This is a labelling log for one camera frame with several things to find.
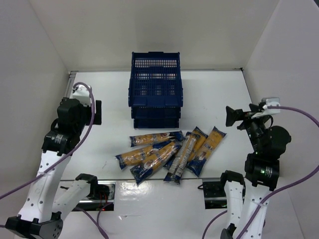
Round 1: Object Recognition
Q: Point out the right-most spaghetti bag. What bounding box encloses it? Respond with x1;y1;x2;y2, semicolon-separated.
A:
186;127;227;178

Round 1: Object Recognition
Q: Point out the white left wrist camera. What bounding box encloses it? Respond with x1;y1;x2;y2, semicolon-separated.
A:
70;84;91;107

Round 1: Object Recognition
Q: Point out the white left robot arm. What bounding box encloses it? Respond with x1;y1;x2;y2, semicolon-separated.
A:
5;97;99;239

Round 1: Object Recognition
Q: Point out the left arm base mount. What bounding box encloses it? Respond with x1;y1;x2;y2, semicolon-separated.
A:
76;180;116;212

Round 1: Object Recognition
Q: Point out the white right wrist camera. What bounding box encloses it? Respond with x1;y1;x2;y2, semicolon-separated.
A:
253;97;281;118

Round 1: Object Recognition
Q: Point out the blue stacked plastic tray shelf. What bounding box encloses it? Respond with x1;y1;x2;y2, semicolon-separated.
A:
128;52;183;129

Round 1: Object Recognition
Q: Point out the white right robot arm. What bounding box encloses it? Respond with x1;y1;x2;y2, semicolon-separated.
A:
220;104;292;239

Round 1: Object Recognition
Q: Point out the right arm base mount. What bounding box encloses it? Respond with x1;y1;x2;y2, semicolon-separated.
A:
197;181;227;210

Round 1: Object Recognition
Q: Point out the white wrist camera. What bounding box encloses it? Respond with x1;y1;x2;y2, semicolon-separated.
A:
70;84;91;107
253;97;281;118

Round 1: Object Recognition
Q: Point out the middle yellow spaghetti bag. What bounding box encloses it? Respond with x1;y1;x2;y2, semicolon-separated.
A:
187;126;208;162

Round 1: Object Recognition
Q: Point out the white-label spaghetti bag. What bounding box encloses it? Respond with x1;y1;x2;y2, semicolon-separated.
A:
164;132;200;185

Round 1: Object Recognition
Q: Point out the left-most spaghetti bag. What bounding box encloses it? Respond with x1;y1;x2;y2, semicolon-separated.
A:
115;140;171;169

